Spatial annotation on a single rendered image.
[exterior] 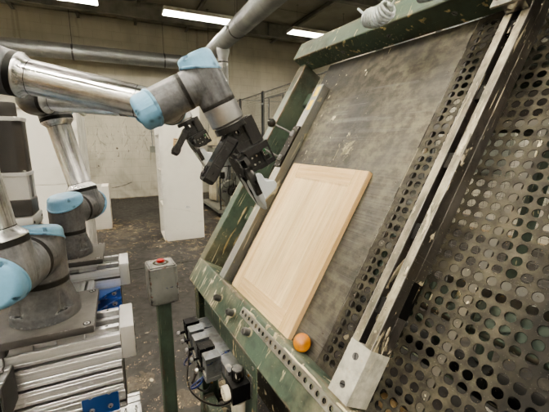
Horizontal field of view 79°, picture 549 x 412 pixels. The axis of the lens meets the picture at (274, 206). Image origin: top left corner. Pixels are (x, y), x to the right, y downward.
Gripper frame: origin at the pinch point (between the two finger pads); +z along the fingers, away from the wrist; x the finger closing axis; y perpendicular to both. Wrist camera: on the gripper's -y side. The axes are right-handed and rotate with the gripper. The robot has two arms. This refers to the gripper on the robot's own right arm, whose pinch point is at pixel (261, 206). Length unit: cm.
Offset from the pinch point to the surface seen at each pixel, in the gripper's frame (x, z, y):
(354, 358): -20.0, 34.2, -2.3
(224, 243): 80, 36, -4
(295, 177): 47, 16, 31
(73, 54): 798, -221, -4
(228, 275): 56, 39, -12
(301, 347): -0.9, 40.6, -8.6
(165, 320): 75, 50, -45
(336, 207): 16.0, 20.6, 26.7
